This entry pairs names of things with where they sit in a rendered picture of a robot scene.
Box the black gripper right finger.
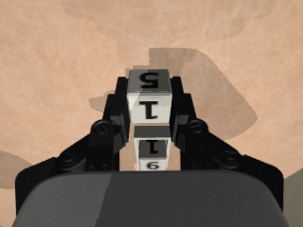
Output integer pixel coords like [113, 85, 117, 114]
[169, 77, 284, 213]

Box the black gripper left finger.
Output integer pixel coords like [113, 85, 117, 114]
[15, 77, 131, 216]

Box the white number cube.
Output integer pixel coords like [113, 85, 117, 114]
[126, 69, 172, 123]
[138, 140, 167, 170]

